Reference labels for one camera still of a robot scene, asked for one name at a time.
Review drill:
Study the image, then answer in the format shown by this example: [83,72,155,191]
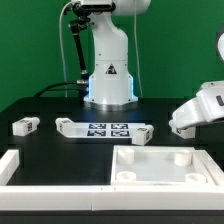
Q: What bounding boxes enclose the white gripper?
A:
[171,81,224,130]

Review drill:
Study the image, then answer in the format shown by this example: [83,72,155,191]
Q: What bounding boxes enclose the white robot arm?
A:
[81,0,224,130]

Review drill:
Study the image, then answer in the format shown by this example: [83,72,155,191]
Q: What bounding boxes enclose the white tag base sheet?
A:
[64,123,144,138]

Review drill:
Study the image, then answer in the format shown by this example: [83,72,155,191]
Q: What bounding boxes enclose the white U-shaped fence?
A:
[0,150,224,211]

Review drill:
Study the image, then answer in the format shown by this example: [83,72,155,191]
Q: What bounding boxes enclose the white cable right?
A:
[133,0,144,98]

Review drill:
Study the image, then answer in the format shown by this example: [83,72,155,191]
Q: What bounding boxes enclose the white cable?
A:
[58,0,81,98]
[133,0,144,98]

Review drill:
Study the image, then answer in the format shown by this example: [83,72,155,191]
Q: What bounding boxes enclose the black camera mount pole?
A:
[68,2,111,84]

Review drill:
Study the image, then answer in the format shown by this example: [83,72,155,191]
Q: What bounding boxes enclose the black cables on table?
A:
[33,79,90,98]

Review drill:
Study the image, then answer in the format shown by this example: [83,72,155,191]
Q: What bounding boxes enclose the white cable left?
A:
[58,0,81,98]

